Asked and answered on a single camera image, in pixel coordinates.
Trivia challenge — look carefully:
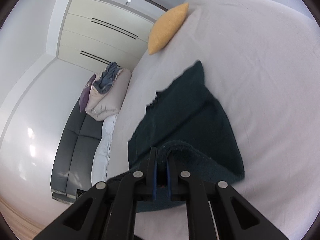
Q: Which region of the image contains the dark green knit sweater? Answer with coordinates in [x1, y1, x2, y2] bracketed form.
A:
[106, 60, 245, 213]

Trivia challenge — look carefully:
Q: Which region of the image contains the dark grey headboard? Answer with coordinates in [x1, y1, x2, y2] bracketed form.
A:
[50, 102, 103, 203]

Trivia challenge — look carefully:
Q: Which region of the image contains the bed with white sheet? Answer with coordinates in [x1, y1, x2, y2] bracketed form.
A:
[106, 0, 320, 240]

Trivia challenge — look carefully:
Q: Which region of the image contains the yellow pillow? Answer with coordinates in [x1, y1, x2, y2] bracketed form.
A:
[148, 3, 189, 55]

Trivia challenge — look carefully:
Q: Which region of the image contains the cream wardrobe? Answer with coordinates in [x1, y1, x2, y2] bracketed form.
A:
[58, 0, 154, 73]

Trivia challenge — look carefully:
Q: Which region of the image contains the white pillow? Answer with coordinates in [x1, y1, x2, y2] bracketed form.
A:
[91, 114, 117, 186]

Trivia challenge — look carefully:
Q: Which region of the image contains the beige folded duvet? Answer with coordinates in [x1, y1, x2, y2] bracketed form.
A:
[85, 68, 131, 121]

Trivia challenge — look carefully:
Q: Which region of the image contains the purple pillow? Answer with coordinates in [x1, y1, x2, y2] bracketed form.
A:
[79, 74, 96, 113]

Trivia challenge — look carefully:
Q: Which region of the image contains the blue grey garment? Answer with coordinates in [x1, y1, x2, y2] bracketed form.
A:
[93, 62, 121, 94]

